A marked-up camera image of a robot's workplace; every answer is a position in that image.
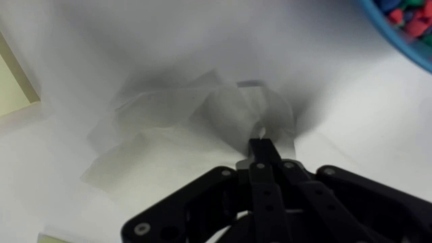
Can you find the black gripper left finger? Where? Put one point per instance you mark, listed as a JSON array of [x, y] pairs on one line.
[[202, 203]]

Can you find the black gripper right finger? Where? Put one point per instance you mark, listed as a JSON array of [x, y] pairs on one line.
[[342, 203]]

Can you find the white napkin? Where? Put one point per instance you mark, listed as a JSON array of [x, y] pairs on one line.
[[170, 135]]

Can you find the blue plastic bowl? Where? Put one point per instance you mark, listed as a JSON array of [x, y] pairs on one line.
[[405, 49]]

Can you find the colourful candy pieces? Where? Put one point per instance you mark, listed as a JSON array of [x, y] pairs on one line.
[[412, 20]]

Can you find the yellow sticky note pad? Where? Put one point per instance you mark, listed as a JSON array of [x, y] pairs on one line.
[[13, 85]]

